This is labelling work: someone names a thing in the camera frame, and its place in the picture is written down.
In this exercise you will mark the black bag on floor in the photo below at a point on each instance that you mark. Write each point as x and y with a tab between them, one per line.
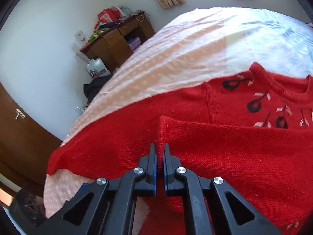
92	89

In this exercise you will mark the white paper bag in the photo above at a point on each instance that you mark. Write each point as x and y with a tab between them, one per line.
96	68

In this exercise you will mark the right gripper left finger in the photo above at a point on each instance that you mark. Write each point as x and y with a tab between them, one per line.
106	206

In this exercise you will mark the red knitted sweater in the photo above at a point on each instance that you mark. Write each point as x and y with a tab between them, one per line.
253	129

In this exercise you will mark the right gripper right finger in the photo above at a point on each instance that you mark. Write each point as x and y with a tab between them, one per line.
211	206

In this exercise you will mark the pink and blue bed sheet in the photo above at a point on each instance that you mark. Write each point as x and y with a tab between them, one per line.
194	48

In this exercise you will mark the brown wooden desk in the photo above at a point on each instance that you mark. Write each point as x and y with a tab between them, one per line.
112	46

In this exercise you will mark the brown wooden door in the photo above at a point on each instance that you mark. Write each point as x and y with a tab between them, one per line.
25	147

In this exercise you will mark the red gift bag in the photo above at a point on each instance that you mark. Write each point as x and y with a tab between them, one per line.
107	16

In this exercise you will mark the white card on wall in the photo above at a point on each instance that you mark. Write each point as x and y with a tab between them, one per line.
81	37

